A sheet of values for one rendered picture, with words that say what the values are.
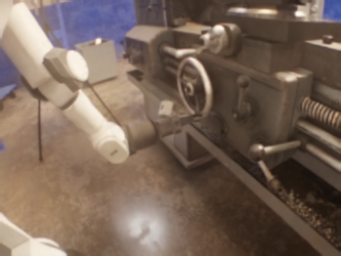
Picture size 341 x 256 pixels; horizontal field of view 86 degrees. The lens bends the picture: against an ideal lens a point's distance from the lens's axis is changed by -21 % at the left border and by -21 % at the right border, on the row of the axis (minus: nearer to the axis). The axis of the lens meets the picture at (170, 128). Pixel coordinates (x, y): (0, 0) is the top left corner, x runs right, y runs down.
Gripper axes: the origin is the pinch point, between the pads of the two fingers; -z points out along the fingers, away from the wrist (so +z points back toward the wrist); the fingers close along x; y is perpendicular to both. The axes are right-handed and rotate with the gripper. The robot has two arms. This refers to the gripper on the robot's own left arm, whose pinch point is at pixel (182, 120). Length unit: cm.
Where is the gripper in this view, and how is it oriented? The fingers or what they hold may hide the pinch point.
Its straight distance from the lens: 73.2
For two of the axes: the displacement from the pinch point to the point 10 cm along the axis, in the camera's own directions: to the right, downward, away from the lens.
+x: 3.7, 0.3, -9.3
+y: -2.6, -9.5, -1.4
